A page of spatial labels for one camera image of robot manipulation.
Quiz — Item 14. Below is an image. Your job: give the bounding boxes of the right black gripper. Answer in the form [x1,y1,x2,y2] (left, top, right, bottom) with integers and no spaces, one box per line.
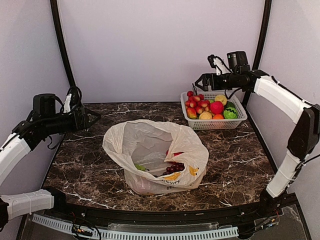
[195,71,239,91]

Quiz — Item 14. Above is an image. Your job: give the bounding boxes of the red cherry bunch toy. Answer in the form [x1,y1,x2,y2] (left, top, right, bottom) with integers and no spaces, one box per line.
[182,83,211,118]

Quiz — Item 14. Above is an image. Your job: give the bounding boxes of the red toy apple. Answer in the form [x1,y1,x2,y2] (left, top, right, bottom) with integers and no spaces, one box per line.
[165,150,183,158]

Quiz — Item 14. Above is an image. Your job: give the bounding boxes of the banana print plastic bag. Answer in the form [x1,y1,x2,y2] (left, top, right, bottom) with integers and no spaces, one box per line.
[102,119,209,195]

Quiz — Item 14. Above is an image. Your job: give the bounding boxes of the purple toy grapes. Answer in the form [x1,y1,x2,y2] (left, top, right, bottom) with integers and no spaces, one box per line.
[162,162,185,176]

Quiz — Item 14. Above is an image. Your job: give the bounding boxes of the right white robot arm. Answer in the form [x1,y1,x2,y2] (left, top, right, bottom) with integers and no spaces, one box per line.
[194,51,320,217]

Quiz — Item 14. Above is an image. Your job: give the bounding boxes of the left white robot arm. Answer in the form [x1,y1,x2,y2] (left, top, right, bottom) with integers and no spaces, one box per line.
[0,86,101,228]

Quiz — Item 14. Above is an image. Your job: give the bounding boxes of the yellow toy fruit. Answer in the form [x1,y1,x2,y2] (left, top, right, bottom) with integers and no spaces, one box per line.
[214,94,228,106]

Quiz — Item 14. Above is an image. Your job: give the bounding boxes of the orange toy fruit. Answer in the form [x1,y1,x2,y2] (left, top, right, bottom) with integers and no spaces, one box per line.
[212,114,224,120]

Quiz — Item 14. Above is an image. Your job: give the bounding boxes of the red yellow toy mango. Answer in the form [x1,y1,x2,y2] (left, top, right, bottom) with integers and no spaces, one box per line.
[186,107,198,120]

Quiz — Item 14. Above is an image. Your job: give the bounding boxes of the white plastic basket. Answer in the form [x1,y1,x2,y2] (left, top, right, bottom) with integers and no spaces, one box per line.
[180,91,248,130]

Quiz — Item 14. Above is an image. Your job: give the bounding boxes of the green watermelon toy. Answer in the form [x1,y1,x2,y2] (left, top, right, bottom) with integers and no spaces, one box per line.
[223,101,238,119]

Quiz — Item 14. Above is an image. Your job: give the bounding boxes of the green toy pear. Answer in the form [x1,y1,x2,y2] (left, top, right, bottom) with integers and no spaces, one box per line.
[134,163,149,172]

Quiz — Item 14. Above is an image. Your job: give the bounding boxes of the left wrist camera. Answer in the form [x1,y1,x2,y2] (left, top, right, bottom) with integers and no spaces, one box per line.
[62,86,82,114]

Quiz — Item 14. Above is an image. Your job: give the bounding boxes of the right black frame post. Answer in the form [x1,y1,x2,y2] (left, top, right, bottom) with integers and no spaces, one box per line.
[242,0,273,108]

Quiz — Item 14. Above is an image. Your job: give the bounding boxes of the black frame post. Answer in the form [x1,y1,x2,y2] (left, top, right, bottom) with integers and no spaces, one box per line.
[50,0,76,87]
[242,0,273,108]

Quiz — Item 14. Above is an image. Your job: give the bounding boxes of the black front rail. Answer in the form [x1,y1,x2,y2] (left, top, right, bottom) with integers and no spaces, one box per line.
[44,202,262,227]

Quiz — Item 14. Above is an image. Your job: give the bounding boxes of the white slotted cable duct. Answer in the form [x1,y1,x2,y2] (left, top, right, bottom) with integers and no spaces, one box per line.
[32,214,239,240]

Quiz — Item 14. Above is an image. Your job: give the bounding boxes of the left black frame post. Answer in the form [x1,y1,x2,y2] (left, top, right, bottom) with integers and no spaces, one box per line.
[50,0,76,87]

